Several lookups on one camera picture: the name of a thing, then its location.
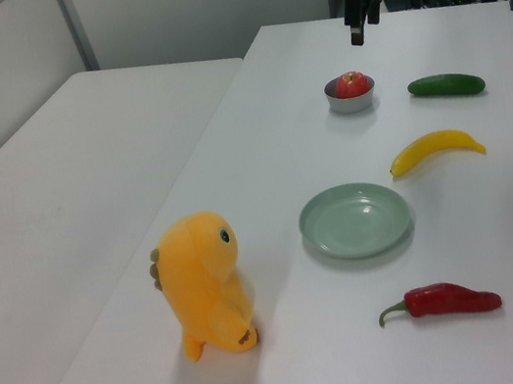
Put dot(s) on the yellow plastic banana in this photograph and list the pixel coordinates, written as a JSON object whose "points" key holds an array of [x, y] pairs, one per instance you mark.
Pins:
{"points": [[432, 146]]}

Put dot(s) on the green cucumber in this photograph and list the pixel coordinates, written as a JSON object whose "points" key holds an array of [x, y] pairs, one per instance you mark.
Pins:
{"points": [[445, 86]]}

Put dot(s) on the small grey bowl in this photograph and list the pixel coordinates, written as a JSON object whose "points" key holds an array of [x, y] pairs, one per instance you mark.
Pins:
{"points": [[351, 104]]}

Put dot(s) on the pale green plastic plate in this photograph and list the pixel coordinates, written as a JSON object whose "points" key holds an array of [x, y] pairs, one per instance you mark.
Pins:
{"points": [[356, 221]]}

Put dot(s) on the red apple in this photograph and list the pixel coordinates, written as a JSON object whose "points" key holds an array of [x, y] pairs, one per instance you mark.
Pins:
{"points": [[352, 84]]}

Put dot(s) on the red chili pepper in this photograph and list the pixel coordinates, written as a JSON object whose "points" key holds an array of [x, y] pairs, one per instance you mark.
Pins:
{"points": [[447, 300]]}

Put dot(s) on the orange plush bird toy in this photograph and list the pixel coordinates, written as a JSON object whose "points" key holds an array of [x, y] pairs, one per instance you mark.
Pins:
{"points": [[203, 286]]}

